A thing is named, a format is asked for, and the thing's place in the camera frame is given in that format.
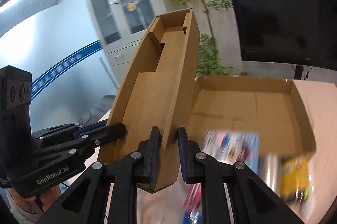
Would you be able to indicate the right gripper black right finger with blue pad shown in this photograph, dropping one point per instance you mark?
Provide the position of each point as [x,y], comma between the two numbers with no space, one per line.
[230,193]

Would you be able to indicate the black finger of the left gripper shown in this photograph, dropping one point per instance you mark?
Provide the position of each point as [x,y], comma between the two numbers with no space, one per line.
[100,133]

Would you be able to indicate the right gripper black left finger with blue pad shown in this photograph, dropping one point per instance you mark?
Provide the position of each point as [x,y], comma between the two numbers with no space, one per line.
[107,193]

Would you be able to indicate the silver metal cylinder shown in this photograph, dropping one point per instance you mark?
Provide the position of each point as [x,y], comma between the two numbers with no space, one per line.
[270,171]

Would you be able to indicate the yellow tape roll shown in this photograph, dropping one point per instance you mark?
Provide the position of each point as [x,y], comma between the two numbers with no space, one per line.
[294,179]

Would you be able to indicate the brown cardboard box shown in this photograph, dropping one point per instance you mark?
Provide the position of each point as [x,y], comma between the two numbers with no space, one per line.
[161,89]

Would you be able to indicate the colourful picture box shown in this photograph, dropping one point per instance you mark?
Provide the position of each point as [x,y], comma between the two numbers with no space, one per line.
[229,147]

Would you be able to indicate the grey sleeve forearm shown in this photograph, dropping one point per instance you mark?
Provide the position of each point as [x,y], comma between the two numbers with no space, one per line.
[25,210]

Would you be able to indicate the person's left hand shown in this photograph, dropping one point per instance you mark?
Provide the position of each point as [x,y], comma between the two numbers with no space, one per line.
[48,197]

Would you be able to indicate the pink toy package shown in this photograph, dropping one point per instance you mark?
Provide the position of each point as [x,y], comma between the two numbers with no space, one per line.
[192,207]

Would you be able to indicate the grey glass-door cabinet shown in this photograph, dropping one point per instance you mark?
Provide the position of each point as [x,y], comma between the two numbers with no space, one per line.
[120,26]

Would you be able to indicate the green leafy plant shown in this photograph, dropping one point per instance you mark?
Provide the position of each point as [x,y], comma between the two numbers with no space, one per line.
[205,24]

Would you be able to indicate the black television screen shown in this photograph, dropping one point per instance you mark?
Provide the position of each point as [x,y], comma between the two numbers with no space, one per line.
[301,32]

